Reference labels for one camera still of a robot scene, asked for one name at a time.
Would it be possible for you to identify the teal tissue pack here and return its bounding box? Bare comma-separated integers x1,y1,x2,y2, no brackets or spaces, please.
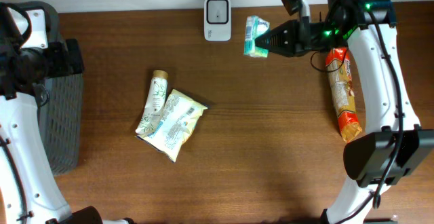
243,16,270,58

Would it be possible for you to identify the orange spaghetti packet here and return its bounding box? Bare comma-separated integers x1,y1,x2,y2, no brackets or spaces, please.
325,48,362,143

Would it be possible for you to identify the yellow snack pouch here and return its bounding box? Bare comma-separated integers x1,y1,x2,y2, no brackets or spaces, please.
137,89,208,162

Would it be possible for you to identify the white green cosmetic tube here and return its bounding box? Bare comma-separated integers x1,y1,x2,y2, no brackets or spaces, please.
135,70,168,134

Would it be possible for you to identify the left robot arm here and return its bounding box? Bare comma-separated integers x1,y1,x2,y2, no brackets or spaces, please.
1,1,105,223

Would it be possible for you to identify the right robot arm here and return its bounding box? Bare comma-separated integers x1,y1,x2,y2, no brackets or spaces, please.
255,0,433,223

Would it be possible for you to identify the white barcode scanner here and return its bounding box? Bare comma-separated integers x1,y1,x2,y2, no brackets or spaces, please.
203,0,232,41

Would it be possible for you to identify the grey plastic basket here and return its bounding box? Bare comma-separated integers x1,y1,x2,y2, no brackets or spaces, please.
20,1,85,176

